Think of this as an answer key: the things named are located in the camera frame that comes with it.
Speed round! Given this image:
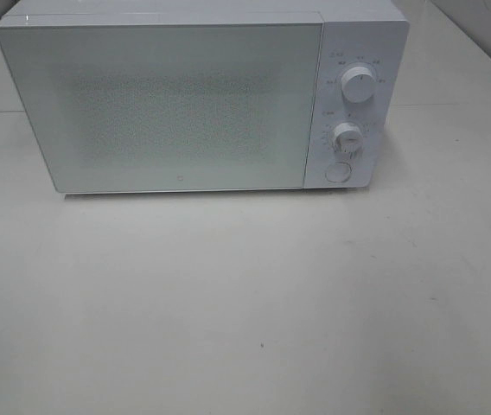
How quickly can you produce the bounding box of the round white door button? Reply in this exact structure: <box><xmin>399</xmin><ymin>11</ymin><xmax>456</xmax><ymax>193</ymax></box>
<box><xmin>325</xmin><ymin>162</ymin><xmax>352</xmax><ymax>183</ymax></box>

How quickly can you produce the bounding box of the white microwave door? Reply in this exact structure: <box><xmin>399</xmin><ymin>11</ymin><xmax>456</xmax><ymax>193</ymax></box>
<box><xmin>0</xmin><ymin>24</ymin><xmax>322</xmax><ymax>194</ymax></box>

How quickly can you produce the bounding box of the white timer knob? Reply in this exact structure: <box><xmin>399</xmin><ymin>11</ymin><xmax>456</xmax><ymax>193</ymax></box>
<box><xmin>331</xmin><ymin>122</ymin><xmax>364</xmax><ymax>153</ymax></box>

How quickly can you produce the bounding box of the upper white power knob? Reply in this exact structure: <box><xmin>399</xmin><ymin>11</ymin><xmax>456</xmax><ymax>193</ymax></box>
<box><xmin>339</xmin><ymin>62</ymin><xmax>377</xmax><ymax>104</ymax></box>

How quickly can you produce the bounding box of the white microwave oven body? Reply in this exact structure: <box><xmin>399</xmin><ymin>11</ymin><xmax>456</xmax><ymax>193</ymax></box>
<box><xmin>0</xmin><ymin>1</ymin><xmax>410</xmax><ymax>190</ymax></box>

